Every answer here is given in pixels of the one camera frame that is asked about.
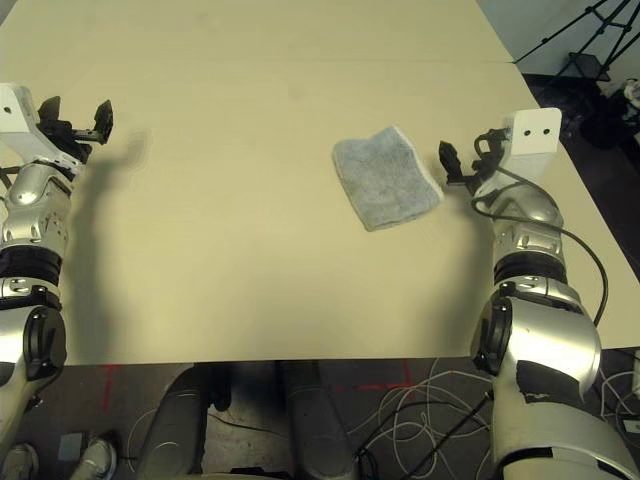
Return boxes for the grey right robot leg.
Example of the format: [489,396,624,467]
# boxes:
[277,359,361,480]

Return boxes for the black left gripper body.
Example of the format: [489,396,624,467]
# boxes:
[38,118,100,162]

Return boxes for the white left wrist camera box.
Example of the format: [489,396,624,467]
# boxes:
[0,82,89,169]

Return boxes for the grey left robot leg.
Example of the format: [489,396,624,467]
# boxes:
[134,362,236,476]

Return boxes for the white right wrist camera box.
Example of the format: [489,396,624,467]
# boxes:
[472,108,562,199]

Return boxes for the grey robot leg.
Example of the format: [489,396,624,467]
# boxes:
[134,362,236,476]
[277,359,361,480]

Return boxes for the grey sneaker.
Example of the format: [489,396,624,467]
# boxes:
[0,442,40,480]
[73,432,119,480]

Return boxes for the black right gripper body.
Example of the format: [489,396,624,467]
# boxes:
[447,144,504,192]

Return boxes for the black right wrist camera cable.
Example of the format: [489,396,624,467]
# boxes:
[469,127,610,329]

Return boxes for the black camera tripod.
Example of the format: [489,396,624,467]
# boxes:
[514,0,640,86]

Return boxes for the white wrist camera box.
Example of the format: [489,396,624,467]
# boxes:
[0,82,89,169]
[472,108,562,199]

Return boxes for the small black step stand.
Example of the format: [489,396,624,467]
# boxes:
[566,51,612,82]

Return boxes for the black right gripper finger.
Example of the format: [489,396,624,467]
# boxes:
[438,140,465,187]

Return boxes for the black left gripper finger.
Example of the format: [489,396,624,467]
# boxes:
[93,99,115,146]
[38,97,65,124]

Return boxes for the white floor cable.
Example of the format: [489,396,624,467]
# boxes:
[349,357,496,457]
[597,349,640,436]

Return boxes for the light blue terry rag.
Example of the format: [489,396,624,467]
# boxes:
[332,126,446,233]

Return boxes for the black bag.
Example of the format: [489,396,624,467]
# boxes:
[579,94,640,151]

